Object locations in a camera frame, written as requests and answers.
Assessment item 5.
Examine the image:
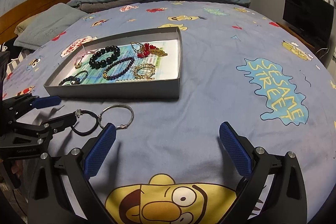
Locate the purple small bead bracelet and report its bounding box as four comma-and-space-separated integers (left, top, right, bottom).
102, 56, 136, 81

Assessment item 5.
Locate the dark blue beaded rope bracelet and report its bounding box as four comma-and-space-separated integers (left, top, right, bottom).
58, 75, 81, 86

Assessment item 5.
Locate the grey green pillow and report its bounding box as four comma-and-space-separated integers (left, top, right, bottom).
14, 3, 87, 50

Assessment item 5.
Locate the blue green printed paper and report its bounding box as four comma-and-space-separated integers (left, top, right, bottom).
53, 39, 179, 86

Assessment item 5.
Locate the pink braided cord bracelet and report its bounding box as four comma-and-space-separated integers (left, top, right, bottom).
73, 50, 99, 70

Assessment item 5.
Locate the black flat monitor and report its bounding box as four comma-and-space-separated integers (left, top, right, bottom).
282, 0, 334, 46

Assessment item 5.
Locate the silver bangle with clasp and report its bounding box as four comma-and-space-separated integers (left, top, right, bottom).
71, 70, 88, 85

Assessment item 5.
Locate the grey shallow cardboard tray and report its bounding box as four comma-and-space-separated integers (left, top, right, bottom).
44, 27, 182, 100

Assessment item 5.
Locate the large black bead bracelet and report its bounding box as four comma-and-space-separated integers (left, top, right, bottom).
88, 44, 121, 70

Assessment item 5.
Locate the silver thin bangle ring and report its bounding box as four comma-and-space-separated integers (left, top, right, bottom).
97, 103, 135, 130

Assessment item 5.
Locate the wooden headboard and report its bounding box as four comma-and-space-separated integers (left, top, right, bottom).
0, 0, 70, 44

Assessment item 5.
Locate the black hair tie with charm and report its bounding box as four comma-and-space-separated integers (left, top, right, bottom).
70, 109, 100, 136

